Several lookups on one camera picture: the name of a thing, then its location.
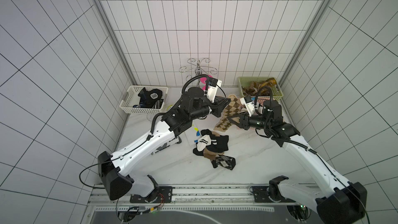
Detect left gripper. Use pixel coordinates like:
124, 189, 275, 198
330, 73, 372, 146
191, 95, 231, 119

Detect black white sock pile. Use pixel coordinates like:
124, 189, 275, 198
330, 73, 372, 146
193, 129, 229, 161

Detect brown tan striped sock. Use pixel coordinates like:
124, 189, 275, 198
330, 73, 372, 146
242, 82, 261, 96

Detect black sock white logo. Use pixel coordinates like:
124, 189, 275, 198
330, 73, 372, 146
138, 88, 163, 108

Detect yellow brown plaid sock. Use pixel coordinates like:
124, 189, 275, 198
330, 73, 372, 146
259, 78, 277, 89

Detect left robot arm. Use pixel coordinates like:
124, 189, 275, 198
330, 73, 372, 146
97, 75, 231, 202

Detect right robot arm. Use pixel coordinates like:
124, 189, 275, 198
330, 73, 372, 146
228, 86, 369, 224

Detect pink plastic basket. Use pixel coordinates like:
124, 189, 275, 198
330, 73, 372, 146
255, 96, 279, 107

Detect green plastic basket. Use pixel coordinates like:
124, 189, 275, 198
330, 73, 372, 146
238, 77, 284, 100

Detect white plastic basket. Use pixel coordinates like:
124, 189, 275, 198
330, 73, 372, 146
119, 86, 169, 114

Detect pink plastic goblet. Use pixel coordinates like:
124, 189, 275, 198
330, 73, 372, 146
200, 75, 217, 91

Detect white sock yellow blue patches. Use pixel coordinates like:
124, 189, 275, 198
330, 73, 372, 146
184, 125, 201, 147

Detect chrome cup holder stand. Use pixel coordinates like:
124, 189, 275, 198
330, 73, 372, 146
179, 58, 218, 81

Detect black grey argyle sock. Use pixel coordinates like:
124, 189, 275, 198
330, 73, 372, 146
211, 155, 236, 171

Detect aluminium rail frame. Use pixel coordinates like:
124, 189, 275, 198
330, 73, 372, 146
82, 184, 324, 224

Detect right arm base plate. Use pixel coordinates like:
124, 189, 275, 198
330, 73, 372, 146
249, 186, 295, 203

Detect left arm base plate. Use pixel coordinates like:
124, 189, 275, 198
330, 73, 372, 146
130, 186, 173, 204

